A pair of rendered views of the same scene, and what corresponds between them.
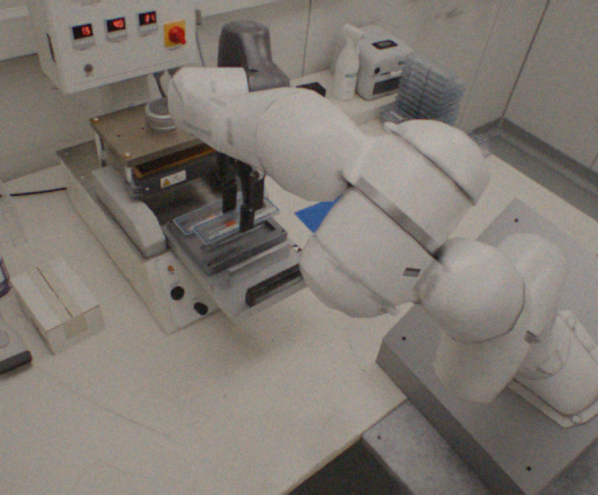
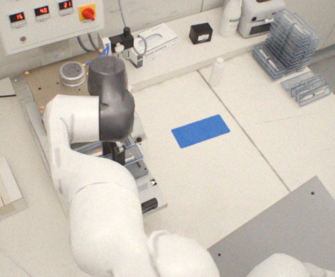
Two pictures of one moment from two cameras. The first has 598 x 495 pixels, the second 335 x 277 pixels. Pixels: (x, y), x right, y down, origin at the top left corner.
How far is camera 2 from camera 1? 39 cm
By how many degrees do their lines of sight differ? 13
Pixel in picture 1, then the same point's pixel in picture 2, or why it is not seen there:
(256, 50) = (110, 88)
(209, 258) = not seen: hidden behind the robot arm
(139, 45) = (60, 21)
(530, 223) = (322, 198)
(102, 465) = not seen: outside the picture
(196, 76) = (62, 108)
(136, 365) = (43, 238)
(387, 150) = (142, 268)
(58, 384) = not seen: outside the picture
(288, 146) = (74, 247)
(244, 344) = not seen: hidden behind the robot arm
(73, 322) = (4, 207)
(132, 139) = (48, 93)
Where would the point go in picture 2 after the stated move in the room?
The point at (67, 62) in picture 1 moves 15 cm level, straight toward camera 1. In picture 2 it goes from (7, 36) to (4, 73)
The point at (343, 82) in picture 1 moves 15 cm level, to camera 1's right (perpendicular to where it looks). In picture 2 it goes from (227, 24) to (259, 32)
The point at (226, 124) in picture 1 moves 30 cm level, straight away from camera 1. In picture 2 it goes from (58, 182) to (95, 53)
